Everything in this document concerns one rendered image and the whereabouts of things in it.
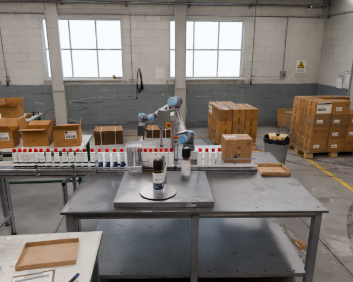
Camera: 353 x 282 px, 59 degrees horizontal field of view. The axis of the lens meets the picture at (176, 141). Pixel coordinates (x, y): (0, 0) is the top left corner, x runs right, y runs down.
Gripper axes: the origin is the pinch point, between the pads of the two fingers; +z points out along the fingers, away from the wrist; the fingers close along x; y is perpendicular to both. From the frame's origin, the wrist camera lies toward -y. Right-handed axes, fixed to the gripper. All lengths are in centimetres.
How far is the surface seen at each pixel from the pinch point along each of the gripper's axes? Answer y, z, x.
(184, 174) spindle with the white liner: -43, 32, 81
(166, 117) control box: -28, -24, 64
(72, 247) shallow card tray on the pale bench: 36, 69, 167
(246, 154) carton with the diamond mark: -115, 15, 33
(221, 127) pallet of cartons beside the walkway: -143, -33, -273
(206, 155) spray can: -67, 15, 57
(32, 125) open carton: 164, -29, -77
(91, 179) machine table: 47, 36, 66
